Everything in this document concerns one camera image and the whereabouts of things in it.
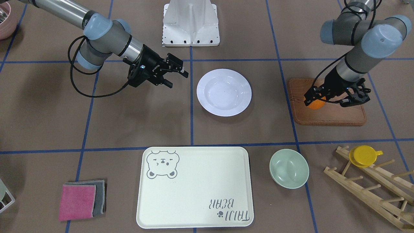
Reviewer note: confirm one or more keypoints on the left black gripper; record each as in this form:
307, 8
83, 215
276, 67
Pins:
333, 81

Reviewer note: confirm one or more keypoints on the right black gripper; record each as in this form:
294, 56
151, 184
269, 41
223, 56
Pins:
151, 61

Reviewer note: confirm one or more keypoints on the orange fruit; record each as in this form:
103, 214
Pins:
317, 103

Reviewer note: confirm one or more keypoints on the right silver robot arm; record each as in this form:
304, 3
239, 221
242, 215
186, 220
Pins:
105, 37

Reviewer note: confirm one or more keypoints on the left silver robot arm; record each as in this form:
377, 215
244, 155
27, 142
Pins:
372, 40

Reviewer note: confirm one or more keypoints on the cream bear tray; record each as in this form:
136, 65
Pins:
187, 187

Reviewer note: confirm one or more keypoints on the wooden cutting board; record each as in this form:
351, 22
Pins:
328, 115

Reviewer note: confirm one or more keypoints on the white round plate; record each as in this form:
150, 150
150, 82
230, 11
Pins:
224, 92

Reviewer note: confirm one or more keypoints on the yellow mug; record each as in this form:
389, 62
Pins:
363, 156

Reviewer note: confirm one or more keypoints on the green bowl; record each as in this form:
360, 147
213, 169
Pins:
289, 169

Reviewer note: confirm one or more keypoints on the wooden dish rack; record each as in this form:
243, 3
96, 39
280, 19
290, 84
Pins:
391, 196

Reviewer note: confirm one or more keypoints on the grey cloth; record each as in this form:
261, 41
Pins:
99, 197

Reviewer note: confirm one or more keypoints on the pink cloth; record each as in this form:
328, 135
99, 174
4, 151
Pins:
77, 202

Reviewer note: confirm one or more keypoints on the pink bowl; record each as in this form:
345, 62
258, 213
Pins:
8, 24

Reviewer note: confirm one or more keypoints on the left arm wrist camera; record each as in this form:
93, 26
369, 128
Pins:
357, 94

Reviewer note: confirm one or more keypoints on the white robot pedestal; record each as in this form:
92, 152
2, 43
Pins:
190, 23

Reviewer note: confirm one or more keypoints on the white wire cup rack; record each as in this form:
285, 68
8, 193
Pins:
6, 198

